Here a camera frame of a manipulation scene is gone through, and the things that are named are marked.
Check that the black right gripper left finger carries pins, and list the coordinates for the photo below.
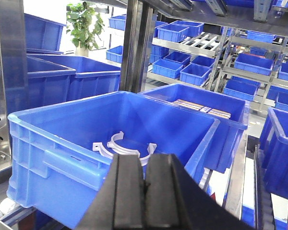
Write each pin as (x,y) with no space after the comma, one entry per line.
(119,204)

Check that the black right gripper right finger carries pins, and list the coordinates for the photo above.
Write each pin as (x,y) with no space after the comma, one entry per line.
(174,201)

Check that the white PVC pipe clamp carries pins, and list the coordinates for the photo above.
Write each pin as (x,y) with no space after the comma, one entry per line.
(98,146)
(125,146)

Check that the target blue plastic bin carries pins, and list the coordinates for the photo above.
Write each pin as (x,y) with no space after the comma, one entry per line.
(54,167)

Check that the large blue bin behind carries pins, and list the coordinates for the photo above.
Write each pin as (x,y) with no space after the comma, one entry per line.
(91,77)

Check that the grey shelving rack with bins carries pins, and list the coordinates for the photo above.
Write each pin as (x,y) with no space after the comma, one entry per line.
(224,49)

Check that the green potted plant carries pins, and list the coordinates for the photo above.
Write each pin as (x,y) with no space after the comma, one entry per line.
(84,25)

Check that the perforated steel upright post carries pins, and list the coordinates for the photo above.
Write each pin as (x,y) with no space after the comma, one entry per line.
(13,69)

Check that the black perforated upright post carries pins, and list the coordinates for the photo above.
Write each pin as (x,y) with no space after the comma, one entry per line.
(138,36)

